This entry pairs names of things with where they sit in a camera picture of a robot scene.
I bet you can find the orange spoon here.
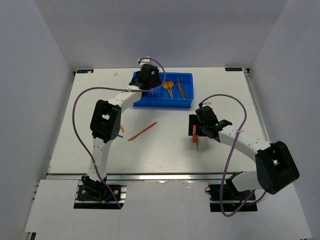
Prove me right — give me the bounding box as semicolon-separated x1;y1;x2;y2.
162;81;173;98
168;81;174;98

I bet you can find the grey-blue chopstick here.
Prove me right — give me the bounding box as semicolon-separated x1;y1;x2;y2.
177;78;186;99
180;79;188;98

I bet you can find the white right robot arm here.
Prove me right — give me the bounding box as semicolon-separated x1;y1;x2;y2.
188;105;300;200

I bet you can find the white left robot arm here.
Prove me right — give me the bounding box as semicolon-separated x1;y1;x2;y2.
82;63;162;200

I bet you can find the red-orange fork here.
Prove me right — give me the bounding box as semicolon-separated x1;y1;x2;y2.
192;125;197;143

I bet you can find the blue divided plastic bin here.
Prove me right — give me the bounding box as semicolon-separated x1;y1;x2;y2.
133;72;194;109

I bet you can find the right table label sticker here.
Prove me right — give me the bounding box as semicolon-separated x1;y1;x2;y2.
224;67;243;72

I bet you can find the table label sticker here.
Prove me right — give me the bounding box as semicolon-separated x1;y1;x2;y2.
224;67;243;72
76;69;94;74

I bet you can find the red-orange plastic knife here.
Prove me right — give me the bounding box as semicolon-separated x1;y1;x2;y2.
127;122;157;142

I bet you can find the left table label sticker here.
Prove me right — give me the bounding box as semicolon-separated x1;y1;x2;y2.
76;69;94;74

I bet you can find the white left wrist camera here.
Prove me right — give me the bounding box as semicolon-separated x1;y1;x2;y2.
138;58;151;66

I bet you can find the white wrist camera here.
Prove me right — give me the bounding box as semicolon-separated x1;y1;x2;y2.
198;101;213;108
138;58;151;66

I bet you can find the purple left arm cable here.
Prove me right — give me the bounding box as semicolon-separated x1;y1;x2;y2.
71;57;167;210

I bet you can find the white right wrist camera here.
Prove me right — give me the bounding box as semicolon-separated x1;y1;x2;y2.
198;101;213;108

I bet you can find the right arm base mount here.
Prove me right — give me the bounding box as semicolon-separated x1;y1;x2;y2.
204;184;258;213

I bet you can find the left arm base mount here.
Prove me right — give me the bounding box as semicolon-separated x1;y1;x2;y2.
73;175;127;210

